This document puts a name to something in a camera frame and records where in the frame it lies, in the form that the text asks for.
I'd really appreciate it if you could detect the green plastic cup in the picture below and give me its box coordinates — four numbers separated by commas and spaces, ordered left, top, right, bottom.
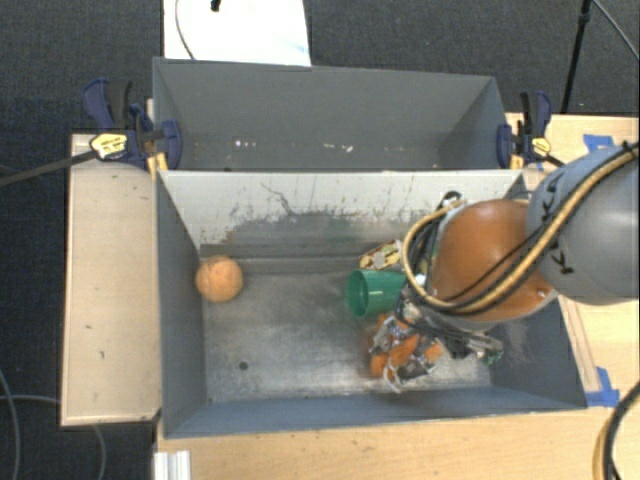
345, 267, 409, 320

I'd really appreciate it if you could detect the grey metal bin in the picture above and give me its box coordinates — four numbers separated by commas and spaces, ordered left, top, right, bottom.
151, 56, 589, 440

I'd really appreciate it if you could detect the orange ball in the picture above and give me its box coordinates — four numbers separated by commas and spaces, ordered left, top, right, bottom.
194, 254, 245, 304

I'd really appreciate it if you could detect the yellow and white packet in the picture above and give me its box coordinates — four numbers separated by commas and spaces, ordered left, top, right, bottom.
357, 239, 406, 271

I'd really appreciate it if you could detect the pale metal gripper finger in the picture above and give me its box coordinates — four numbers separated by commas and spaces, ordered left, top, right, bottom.
369, 323, 408, 356
382, 356, 435, 394

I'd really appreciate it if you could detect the pale wood board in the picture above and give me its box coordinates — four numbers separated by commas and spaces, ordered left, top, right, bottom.
60, 133, 163, 427

